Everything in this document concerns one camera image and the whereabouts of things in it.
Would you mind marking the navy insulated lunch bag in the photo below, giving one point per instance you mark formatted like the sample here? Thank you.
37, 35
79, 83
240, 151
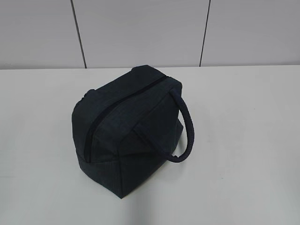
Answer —
126, 130

